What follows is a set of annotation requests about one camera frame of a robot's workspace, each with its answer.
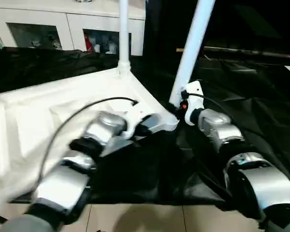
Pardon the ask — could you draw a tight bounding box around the white plastic table leg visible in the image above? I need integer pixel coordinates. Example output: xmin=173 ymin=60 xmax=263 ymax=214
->
xmin=168 ymin=0 xmax=216 ymax=109
xmin=117 ymin=0 xmax=131 ymax=76

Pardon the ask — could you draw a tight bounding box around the white glass-door cabinet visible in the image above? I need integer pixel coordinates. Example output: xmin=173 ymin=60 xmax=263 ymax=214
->
xmin=0 ymin=0 xmax=146 ymax=57

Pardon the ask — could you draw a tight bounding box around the white table frame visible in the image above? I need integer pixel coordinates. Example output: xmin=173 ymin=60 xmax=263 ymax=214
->
xmin=0 ymin=67 xmax=180 ymax=203

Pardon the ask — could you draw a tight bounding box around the black work mat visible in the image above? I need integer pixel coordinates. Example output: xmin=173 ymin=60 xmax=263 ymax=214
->
xmin=0 ymin=45 xmax=290 ymax=219

